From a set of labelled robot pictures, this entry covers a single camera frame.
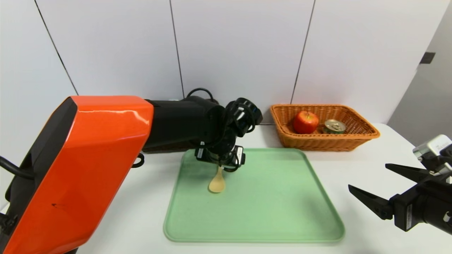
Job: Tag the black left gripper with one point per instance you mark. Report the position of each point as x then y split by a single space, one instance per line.
221 156

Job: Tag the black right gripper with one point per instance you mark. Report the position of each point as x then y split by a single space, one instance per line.
405 211

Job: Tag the tin can with gold lid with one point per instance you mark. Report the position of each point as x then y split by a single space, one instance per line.
334 126

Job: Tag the red apple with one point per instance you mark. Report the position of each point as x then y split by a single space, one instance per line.
305 122

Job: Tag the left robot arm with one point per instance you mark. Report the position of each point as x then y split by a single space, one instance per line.
88 158

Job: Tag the orange wicker basket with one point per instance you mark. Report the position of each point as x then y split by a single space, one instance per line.
282 137

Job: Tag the light green plastic tray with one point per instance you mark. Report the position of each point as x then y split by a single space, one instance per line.
275 211

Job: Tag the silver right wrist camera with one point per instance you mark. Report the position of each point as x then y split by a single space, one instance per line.
430 148

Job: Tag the black wall fixture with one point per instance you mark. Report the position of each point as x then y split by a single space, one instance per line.
427 58

